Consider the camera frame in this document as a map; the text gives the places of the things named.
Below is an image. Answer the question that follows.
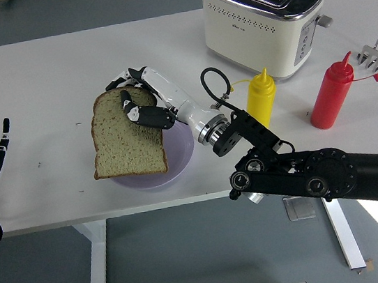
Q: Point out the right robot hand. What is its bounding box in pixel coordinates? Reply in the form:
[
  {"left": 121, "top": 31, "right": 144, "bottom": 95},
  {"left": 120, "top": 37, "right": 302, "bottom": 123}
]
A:
[{"left": 103, "top": 55, "right": 226, "bottom": 148}]

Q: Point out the purple round plate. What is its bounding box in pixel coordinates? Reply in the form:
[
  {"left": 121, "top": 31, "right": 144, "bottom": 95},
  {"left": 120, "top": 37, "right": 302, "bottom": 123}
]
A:
[{"left": 103, "top": 119, "right": 201, "bottom": 195}]

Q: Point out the brown bread slice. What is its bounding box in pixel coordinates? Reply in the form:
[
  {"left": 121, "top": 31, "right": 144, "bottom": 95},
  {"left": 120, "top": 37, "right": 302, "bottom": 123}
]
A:
[{"left": 82, "top": 84, "right": 170, "bottom": 183}]

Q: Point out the cream and chrome toaster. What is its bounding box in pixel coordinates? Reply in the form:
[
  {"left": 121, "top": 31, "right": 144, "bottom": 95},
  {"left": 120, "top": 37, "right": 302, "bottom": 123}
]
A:
[{"left": 199, "top": 0, "right": 342, "bottom": 92}]

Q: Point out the yellow squeeze bottle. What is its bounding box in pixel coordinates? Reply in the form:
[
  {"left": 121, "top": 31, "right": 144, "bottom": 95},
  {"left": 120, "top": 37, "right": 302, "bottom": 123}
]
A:
[{"left": 225, "top": 66, "right": 282, "bottom": 132}]

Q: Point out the red squeeze bottle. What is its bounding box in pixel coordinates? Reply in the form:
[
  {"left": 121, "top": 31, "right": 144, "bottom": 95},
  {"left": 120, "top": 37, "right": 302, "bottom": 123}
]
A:
[{"left": 301, "top": 47, "right": 378, "bottom": 131}]

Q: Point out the metal floor outlet cover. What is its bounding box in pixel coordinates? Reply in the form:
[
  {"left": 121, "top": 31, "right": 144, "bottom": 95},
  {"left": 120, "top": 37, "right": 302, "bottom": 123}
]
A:
[{"left": 282, "top": 193, "right": 317, "bottom": 223}]

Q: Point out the white table leg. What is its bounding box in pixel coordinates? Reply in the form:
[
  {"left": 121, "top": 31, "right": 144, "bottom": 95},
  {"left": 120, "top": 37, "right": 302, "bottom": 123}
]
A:
[
  {"left": 73, "top": 219, "right": 116, "bottom": 283},
  {"left": 320, "top": 194, "right": 367, "bottom": 273}
]

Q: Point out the brown floor tape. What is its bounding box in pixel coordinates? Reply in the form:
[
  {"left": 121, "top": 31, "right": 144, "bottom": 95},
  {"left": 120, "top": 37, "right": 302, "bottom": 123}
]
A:
[{"left": 355, "top": 258, "right": 376, "bottom": 275}]

